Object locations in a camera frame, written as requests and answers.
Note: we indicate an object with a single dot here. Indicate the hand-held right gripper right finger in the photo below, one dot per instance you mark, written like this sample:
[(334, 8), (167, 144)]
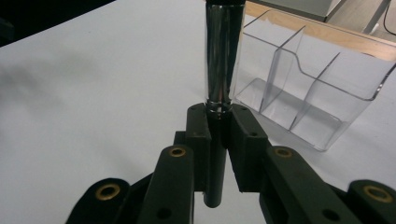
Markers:
[(255, 155)]

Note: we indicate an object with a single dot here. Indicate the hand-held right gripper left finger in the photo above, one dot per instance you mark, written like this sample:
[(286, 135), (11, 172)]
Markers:
[(186, 155)]

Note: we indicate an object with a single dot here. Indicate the clear acrylic organizer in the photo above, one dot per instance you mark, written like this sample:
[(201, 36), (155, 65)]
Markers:
[(314, 93)]

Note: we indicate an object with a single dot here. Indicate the black makeup brush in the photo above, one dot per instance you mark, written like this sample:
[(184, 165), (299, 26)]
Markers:
[(222, 62)]

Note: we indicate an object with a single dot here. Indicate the white desk frame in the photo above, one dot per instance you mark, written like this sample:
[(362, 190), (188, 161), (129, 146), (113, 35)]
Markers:
[(376, 15)]

